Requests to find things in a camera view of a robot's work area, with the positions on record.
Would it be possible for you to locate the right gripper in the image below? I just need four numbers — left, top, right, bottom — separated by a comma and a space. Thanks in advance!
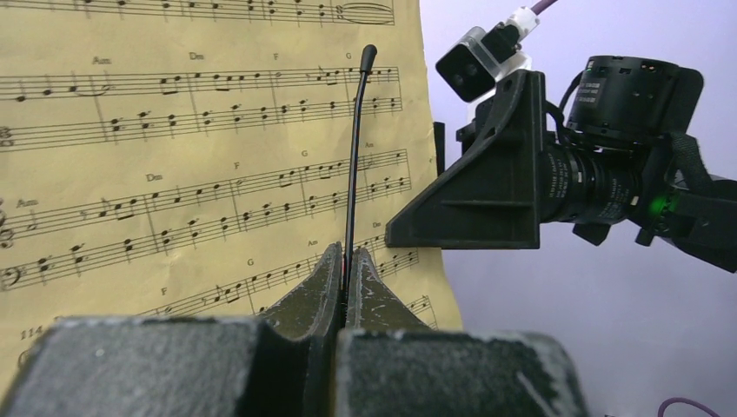
385, 69, 641, 249

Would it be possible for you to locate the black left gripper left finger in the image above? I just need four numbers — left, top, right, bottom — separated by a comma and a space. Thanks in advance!
1, 243, 342, 416

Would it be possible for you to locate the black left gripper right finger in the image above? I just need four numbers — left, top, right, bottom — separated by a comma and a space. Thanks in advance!
335, 249, 588, 416

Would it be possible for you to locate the pink music stand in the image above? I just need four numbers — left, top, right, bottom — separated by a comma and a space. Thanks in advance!
342, 43, 377, 295

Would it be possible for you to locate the yellow sheet music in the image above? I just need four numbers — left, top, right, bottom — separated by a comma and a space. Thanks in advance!
1, 1, 461, 388

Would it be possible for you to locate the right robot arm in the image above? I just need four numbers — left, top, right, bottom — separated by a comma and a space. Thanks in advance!
385, 56, 736, 272

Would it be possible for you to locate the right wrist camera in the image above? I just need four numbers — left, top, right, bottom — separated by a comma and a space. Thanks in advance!
435, 5, 541, 104

